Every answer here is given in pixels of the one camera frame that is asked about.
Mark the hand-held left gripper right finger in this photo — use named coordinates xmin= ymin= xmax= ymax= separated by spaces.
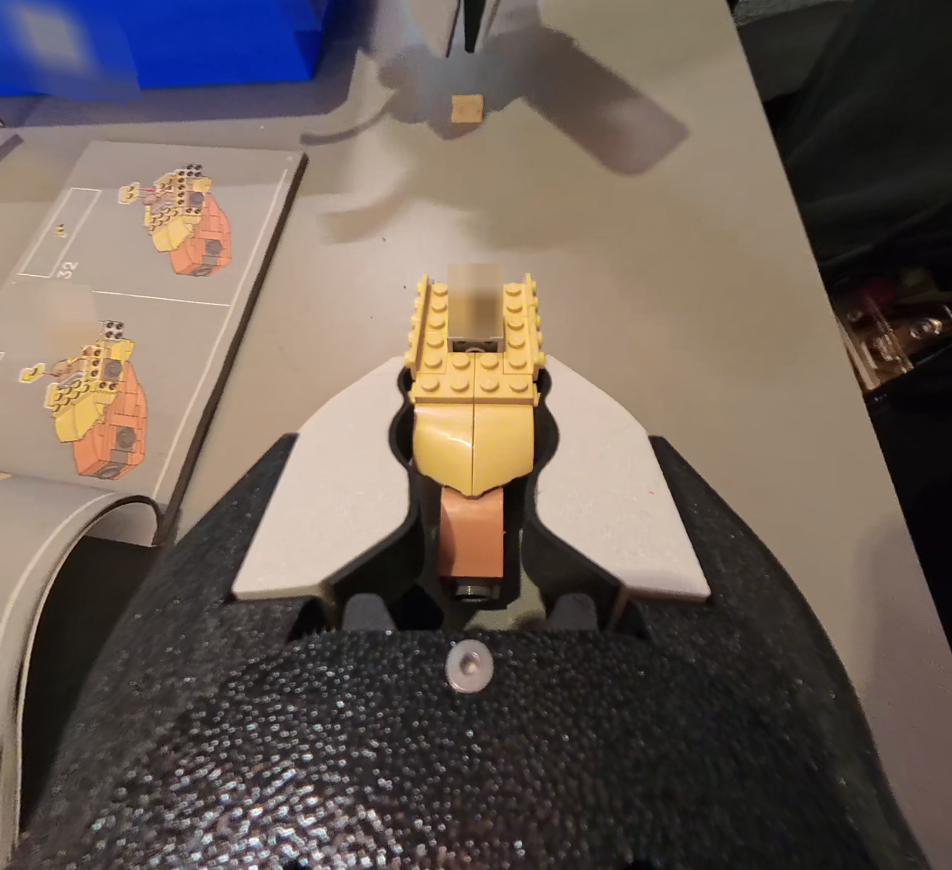
xmin=527 ymin=355 xmax=713 ymax=603

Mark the grey desk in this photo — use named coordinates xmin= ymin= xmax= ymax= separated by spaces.
xmin=0 ymin=0 xmax=952 ymax=870

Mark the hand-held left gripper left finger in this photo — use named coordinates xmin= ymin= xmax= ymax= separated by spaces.
xmin=231 ymin=355 xmax=419 ymax=601

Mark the tan brick-built model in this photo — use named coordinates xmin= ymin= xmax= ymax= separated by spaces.
xmin=405 ymin=272 xmax=549 ymax=602

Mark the grey instruction booklet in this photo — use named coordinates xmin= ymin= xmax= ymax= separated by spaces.
xmin=0 ymin=140 xmax=309 ymax=834

